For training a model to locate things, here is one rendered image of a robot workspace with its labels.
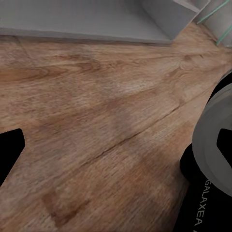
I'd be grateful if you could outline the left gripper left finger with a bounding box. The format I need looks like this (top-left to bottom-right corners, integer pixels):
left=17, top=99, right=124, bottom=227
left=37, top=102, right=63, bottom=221
left=0, top=129, right=25, bottom=186

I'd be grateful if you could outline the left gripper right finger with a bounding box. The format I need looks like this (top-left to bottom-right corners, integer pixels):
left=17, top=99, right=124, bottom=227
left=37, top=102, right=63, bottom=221
left=217, top=129, right=232, bottom=167

